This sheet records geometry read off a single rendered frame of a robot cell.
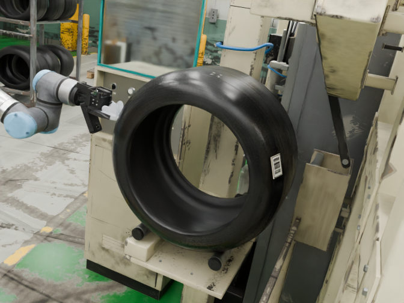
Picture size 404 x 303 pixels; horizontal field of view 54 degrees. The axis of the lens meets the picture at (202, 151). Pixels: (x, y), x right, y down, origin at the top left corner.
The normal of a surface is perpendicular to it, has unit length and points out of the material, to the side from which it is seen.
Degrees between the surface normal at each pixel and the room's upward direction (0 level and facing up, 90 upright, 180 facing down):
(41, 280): 0
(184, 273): 0
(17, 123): 89
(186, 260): 0
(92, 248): 90
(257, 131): 60
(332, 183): 90
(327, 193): 90
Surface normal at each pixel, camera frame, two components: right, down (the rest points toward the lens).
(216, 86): -0.02, -0.46
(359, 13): -0.33, -0.04
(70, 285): 0.15, -0.93
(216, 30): -0.20, 0.31
